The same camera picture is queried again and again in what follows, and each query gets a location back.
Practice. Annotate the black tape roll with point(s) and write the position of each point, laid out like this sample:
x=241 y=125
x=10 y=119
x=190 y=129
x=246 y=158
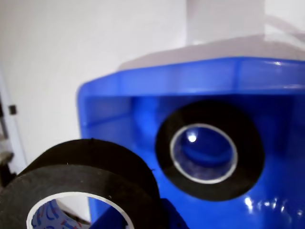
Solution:
x=83 y=162
x=209 y=112

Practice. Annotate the small dark block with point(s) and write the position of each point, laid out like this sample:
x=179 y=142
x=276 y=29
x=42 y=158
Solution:
x=12 y=109

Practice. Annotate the blue plastic bin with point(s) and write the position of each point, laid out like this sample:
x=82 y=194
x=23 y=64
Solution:
x=119 y=114

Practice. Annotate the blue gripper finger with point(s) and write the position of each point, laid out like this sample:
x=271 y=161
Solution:
x=171 y=217

